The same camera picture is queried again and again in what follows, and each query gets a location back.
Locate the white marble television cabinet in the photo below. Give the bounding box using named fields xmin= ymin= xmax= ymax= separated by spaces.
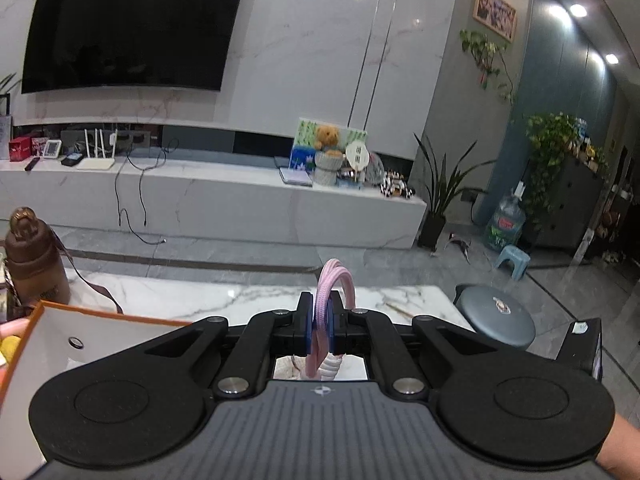
xmin=0 ymin=152 xmax=428 ymax=252

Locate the white router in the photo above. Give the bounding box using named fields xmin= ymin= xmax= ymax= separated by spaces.
xmin=79 ymin=128 xmax=119 ymax=171

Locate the black wall television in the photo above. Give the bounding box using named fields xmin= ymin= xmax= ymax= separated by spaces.
xmin=21 ymin=0 xmax=253 ymax=95

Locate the grey ribbed pot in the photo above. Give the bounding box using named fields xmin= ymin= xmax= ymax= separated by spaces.
xmin=312 ymin=150 xmax=346 ymax=188

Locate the brown water bottle with strap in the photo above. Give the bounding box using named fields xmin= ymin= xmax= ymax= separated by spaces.
xmin=4 ymin=206 xmax=124 ymax=322

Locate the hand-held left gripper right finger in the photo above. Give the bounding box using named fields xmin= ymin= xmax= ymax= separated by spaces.
xmin=325 ymin=295 xmax=503 ymax=397

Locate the black white cow plush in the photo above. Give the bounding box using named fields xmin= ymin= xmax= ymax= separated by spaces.
xmin=379 ymin=171 xmax=417 ymax=204

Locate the red box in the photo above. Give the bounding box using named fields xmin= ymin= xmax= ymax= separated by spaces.
xmin=8 ymin=136 xmax=32 ymax=162

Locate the person's right forearm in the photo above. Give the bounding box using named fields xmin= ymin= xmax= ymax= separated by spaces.
xmin=596 ymin=411 xmax=640 ymax=477

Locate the brown teddy bear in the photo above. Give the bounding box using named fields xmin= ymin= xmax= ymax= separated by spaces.
xmin=313 ymin=124 xmax=342 ymax=153

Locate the grey notebook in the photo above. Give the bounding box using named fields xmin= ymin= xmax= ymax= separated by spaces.
xmin=278 ymin=165 xmax=314 ymax=189

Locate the large leafy plant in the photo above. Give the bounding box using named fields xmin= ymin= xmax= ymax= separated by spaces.
xmin=521 ymin=111 xmax=582 ymax=213

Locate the potted long-leaf plant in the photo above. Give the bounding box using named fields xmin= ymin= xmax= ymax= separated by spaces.
xmin=412 ymin=132 xmax=497 ymax=252

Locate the framed wall picture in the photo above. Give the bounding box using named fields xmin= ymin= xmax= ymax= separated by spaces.
xmin=472 ymin=0 xmax=518 ymax=44

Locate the black cable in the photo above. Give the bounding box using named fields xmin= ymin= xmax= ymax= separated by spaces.
xmin=114 ymin=140 xmax=169 ymax=247

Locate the grey sideboard cabinet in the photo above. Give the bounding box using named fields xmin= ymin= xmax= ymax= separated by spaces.
xmin=529 ymin=152 xmax=609 ymax=257

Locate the grey curved floor object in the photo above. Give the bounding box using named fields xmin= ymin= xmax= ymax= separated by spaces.
xmin=446 ymin=232 xmax=474 ymax=264

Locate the white round paper fan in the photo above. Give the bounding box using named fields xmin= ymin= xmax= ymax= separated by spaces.
xmin=345 ymin=142 xmax=370 ymax=182

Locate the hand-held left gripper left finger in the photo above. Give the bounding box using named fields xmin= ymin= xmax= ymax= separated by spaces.
xmin=134 ymin=292 xmax=316 ymax=402

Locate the white marble desktop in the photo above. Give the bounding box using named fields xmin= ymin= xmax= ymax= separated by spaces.
xmin=64 ymin=269 xmax=477 ymax=343

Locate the blue water jug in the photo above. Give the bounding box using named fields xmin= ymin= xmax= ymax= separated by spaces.
xmin=482 ymin=186 xmax=528 ymax=254

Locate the hanging vine plant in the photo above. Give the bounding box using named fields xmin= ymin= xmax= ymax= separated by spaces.
xmin=459 ymin=28 xmax=517 ymax=107

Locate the flower painting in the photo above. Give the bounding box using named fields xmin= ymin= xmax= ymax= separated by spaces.
xmin=289 ymin=117 xmax=369 ymax=172

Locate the pink braided cable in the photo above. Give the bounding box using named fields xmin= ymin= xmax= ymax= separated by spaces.
xmin=306 ymin=258 xmax=359 ymax=382

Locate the orange rimmed white box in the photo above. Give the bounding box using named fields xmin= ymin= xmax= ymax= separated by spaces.
xmin=0 ymin=299 xmax=197 ymax=480

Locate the grey round stool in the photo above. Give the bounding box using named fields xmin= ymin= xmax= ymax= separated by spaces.
xmin=454 ymin=283 xmax=537 ymax=352

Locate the small blue plastic stool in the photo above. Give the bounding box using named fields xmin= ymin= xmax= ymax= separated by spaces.
xmin=494 ymin=244 xmax=532 ymax=281

